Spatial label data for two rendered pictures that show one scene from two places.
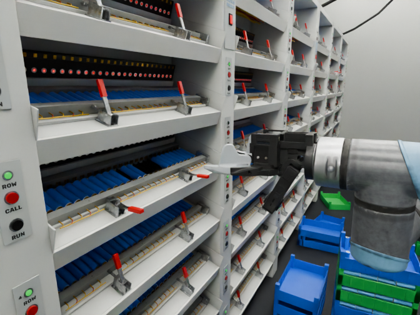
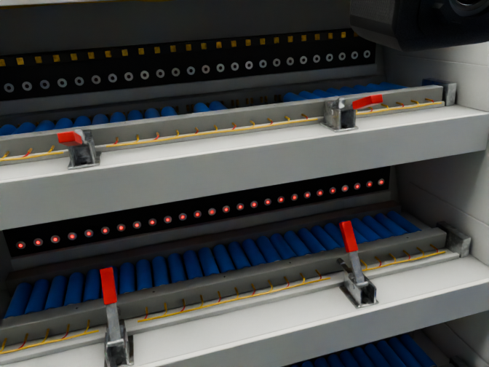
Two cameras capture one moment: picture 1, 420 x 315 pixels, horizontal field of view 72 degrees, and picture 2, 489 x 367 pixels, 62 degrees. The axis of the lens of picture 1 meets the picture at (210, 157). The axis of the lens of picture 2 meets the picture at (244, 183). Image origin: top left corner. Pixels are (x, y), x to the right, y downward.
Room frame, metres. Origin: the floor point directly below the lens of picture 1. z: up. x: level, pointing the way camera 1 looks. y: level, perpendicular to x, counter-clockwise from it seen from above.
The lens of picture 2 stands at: (0.42, -0.18, 0.89)
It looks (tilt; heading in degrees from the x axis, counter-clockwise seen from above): 5 degrees down; 47
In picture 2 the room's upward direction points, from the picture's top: 8 degrees counter-clockwise
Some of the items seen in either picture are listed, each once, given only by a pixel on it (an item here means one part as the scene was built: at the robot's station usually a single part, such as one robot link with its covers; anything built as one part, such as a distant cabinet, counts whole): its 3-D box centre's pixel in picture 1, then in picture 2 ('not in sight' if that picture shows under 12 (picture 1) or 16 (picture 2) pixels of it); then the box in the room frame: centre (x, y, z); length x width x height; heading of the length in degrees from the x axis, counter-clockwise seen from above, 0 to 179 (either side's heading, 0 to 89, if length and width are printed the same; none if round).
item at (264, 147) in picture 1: (283, 154); not in sight; (0.55, -0.14, 1.03); 0.12 x 0.08 x 0.09; 60
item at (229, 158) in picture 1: (227, 158); not in sight; (0.54, -0.03, 1.03); 0.09 x 0.03 x 0.06; 96
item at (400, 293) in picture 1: (374, 271); not in sight; (1.12, -0.74, 0.36); 0.30 x 0.20 x 0.08; 66
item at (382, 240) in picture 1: (382, 229); not in sight; (0.46, -0.30, 0.92); 0.12 x 0.09 x 0.12; 131
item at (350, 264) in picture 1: (377, 255); not in sight; (1.12, -0.74, 0.44); 0.30 x 0.20 x 0.08; 66
